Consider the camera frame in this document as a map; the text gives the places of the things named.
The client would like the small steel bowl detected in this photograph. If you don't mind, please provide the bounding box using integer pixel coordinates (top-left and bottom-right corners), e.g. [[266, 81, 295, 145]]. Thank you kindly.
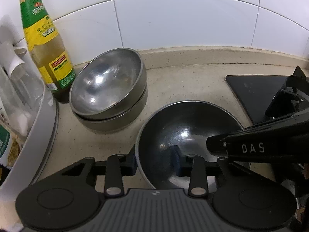
[[135, 101, 244, 190]]

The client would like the large steel bowl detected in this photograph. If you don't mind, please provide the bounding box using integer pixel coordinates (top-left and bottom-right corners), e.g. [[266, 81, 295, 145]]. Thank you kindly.
[[69, 48, 147, 120]]

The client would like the black gas stove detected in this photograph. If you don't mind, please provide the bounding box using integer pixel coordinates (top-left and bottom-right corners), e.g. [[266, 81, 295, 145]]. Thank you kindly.
[[225, 65, 309, 199]]

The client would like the white two-tier turntable rack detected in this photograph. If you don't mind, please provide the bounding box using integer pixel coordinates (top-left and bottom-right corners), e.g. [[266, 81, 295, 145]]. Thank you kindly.
[[0, 14, 59, 232]]

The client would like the purple neck fish sauce bottle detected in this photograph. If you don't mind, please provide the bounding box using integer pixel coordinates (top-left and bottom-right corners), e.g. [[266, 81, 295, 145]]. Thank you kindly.
[[1, 95, 24, 169]]

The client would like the green yellow oil bottle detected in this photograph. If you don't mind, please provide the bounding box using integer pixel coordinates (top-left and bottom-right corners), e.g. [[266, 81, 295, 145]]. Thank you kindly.
[[19, 0, 76, 104]]

